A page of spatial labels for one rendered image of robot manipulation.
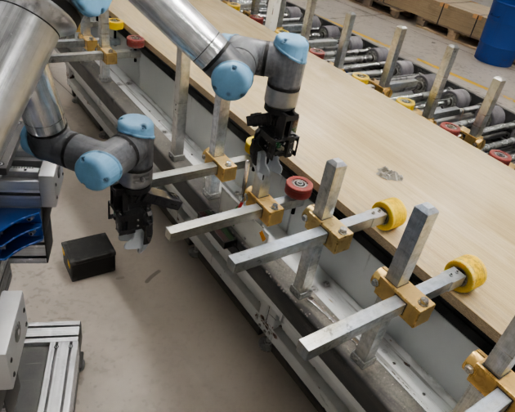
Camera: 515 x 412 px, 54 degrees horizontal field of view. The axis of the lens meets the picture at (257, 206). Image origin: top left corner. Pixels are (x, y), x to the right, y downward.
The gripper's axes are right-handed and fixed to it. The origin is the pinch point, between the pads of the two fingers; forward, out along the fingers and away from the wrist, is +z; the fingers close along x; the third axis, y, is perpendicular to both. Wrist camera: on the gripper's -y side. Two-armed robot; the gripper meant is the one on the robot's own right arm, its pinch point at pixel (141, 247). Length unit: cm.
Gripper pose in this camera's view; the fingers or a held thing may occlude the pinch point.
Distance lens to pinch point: 127.6
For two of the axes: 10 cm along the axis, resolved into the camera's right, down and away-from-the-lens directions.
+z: -1.5, 8.1, 5.7
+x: 5.5, 5.5, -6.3
